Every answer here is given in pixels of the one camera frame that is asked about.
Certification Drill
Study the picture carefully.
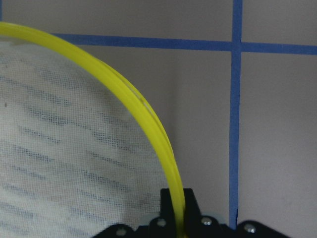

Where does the white steamer cloth liner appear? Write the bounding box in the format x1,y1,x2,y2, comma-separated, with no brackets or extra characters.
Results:
0,37,167,238

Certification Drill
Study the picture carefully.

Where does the yellow steamer basket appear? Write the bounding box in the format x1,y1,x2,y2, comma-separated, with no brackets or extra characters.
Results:
0,22,186,238

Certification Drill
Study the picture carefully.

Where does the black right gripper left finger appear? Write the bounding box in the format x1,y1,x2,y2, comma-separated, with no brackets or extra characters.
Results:
159,188,177,238

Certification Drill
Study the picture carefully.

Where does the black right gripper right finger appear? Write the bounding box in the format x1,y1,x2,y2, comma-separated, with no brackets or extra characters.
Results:
184,188,201,238

